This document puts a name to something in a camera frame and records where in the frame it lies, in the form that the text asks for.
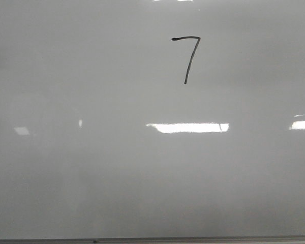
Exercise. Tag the white whiteboard with grey frame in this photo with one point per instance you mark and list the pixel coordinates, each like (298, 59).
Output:
(152, 119)

